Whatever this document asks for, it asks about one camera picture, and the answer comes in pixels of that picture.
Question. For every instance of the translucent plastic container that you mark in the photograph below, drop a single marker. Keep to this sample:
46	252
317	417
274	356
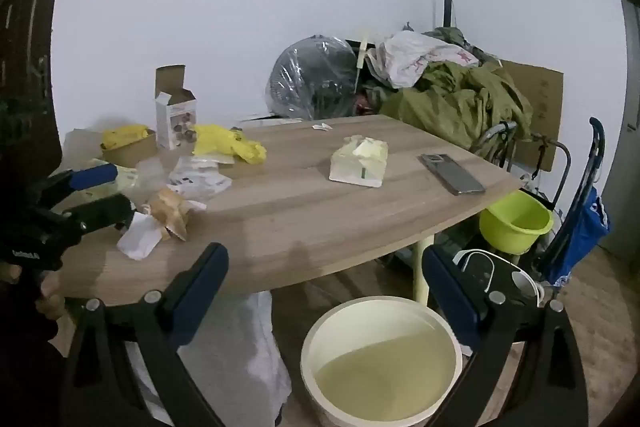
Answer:
80	142

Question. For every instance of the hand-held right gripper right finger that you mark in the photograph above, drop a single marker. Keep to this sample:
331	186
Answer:
447	292

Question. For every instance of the cream table leg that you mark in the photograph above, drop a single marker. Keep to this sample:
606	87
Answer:
422	267

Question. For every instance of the plastic-wrapped electric fan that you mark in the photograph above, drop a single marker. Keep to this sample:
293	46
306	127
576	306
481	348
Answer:
310	77

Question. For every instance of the small white paper scrap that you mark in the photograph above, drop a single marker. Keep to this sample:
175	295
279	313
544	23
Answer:
321	126

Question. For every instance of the white carton box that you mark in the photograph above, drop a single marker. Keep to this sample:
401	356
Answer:
172	122

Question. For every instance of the white and black appliance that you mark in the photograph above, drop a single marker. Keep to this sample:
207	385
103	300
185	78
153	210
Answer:
480	269

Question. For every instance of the clear bubble wrap roll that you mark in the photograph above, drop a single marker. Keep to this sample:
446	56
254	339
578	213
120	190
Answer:
150	174

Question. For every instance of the cream plastic bucket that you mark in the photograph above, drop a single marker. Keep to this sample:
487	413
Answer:
380	357

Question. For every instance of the smartphone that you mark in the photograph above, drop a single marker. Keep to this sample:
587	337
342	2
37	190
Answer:
450	174

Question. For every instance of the white plastic bag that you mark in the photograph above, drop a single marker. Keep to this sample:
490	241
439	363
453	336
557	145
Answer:
405	57

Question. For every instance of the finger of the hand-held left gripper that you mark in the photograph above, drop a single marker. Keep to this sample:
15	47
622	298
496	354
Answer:
100	212
95	174

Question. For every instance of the olive green cloth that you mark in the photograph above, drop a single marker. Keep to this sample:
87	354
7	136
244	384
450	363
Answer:
460	102

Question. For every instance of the red printed bag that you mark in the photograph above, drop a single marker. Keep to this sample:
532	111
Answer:
362	104

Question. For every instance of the white foam sheet roll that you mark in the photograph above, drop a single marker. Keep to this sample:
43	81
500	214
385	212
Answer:
195	179

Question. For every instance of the metal chair frame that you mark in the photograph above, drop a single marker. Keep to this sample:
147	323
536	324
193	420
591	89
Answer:
560	147

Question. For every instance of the brown cardboard sheet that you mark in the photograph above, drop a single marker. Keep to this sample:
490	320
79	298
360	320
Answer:
540	107

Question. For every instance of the blue folding trolley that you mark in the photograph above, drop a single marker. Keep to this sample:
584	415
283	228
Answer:
585	232

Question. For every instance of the dark wooden door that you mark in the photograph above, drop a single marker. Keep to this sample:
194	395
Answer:
25	57

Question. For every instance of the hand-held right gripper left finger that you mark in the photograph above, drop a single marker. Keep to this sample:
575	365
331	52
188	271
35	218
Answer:
200	292

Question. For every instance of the yellow wipes packet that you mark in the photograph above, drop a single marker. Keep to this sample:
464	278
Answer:
122	136

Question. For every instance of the tissue pack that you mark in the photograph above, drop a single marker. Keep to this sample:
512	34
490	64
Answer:
360	162

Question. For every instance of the yellow plastic bag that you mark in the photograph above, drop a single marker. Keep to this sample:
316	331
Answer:
225	142

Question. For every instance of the green plastic basin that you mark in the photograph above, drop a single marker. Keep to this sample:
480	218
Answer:
515	222

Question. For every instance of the cream plastic stick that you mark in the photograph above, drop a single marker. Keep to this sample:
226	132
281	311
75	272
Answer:
362	52

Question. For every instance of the brown paper bag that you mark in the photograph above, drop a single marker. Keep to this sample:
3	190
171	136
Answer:
170	212

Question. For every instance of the grey door frame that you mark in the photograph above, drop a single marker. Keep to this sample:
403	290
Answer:
630	57

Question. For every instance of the black metal post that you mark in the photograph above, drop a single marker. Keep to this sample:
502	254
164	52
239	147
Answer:
447	7

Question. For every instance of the white paper slip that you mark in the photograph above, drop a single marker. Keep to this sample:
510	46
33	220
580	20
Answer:
137	237

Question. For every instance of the person's left hand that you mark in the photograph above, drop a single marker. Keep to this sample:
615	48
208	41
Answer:
50	299

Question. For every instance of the white cloth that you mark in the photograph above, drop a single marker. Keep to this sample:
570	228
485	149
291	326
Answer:
225	357

